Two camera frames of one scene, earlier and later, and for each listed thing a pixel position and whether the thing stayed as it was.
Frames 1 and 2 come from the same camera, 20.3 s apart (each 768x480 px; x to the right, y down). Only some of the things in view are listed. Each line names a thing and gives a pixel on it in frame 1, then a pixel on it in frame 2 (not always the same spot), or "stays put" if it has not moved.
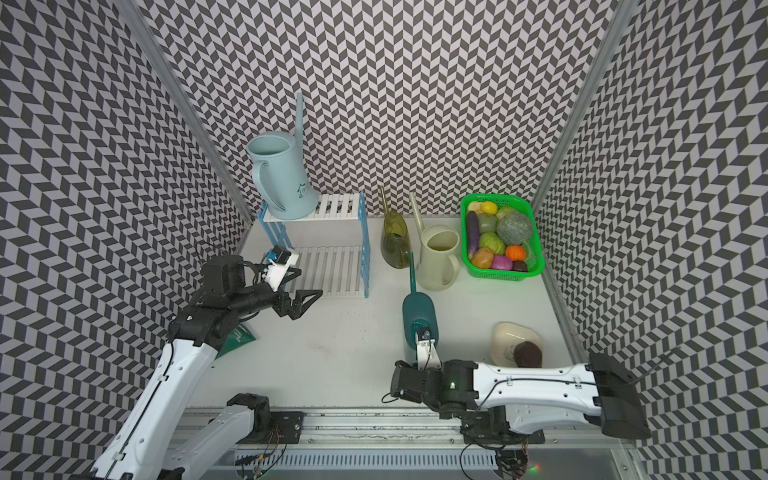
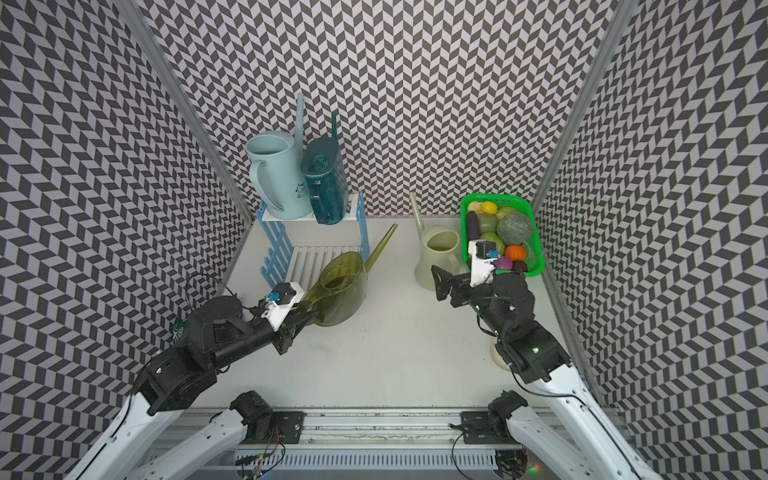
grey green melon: [513, 228] stays put
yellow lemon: [489, 207] stays put
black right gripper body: [435, 402] -> [479, 296]
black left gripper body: [279, 301] -> [283, 336]
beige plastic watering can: [439, 265] stays put
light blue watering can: [283, 182] stays put
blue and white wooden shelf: [332, 243] stays put
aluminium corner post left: [137, 15] stays put
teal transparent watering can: [418, 312] -> [324, 165]
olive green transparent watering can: [395, 238] -> [341, 292]
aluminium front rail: [419, 429] stays put
